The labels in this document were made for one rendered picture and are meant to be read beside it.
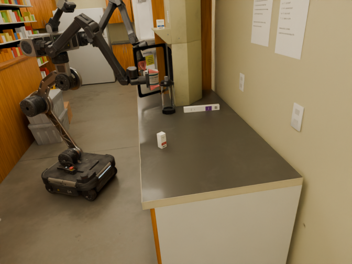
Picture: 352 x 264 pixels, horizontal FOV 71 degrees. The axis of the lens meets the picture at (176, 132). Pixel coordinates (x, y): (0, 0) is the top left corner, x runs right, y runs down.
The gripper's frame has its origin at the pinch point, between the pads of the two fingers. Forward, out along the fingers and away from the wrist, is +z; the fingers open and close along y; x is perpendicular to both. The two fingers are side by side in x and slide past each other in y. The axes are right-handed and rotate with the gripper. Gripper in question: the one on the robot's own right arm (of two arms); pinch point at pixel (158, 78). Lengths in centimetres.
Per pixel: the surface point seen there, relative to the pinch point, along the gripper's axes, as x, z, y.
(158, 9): 46, 8, 45
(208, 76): 46, 49, -13
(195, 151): -61, 12, -26
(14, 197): 49, -156, -120
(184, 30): 8.8, 21.7, 30.1
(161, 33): 8.7, 5.4, 28.8
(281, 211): -95, 45, -44
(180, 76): 9.1, 17.1, -2.1
